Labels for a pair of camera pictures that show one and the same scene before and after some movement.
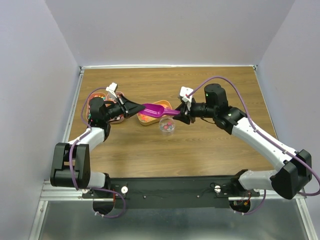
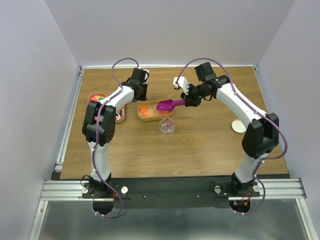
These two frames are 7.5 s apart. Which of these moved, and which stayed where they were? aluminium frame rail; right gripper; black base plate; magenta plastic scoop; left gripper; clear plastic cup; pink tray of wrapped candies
Moved: right gripper; magenta plastic scoop; left gripper
Stayed: pink tray of wrapped candies; aluminium frame rail; black base plate; clear plastic cup
